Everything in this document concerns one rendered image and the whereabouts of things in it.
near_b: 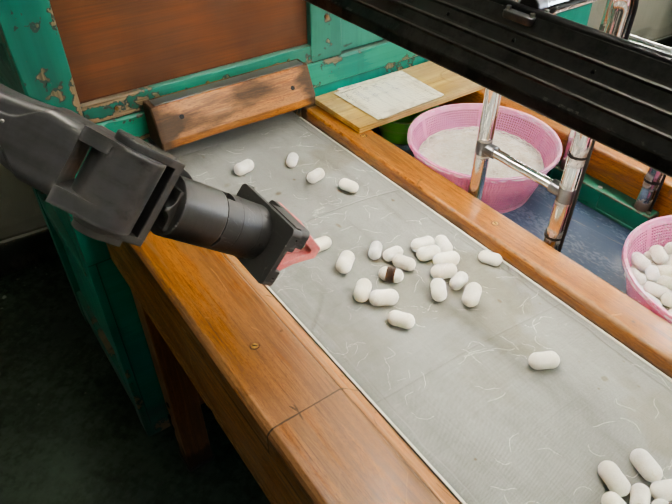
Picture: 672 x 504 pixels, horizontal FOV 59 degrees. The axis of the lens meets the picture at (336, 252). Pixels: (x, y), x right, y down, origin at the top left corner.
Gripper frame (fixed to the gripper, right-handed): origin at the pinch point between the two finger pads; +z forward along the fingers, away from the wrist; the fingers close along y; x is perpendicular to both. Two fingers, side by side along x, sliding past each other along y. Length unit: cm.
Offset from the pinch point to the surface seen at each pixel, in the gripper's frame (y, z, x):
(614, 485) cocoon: -35.2, 15.3, 0.8
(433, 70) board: 43, 50, -31
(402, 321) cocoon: -7.1, 13.2, 2.7
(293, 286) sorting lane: 7.3, 8.9, 8.3
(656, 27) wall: 115, 262, -132
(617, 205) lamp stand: -4, 55, -26
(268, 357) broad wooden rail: -3.3, -0.2, 12.7
